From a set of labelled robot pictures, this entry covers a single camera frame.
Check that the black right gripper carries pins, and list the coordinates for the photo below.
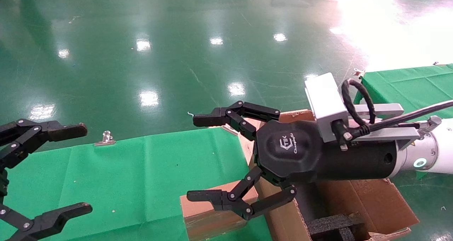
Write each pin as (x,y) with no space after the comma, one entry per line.
(293,152)

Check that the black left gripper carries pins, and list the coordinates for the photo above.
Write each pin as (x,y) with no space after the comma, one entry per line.
(3,182)

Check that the small brown cardboard box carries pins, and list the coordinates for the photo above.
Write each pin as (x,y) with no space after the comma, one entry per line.
(212,223)

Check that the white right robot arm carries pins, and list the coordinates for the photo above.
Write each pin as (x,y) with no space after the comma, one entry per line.
(439,152)

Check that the large open cardboard carton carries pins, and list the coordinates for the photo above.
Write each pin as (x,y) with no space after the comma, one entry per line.
(375,202)

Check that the large green table cloth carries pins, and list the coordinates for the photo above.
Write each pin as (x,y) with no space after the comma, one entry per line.
(141,181)

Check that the black foam insert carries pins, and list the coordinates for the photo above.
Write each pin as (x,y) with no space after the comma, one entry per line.
(336,227)

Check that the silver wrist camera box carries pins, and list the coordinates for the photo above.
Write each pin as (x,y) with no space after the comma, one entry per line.
(325,99)

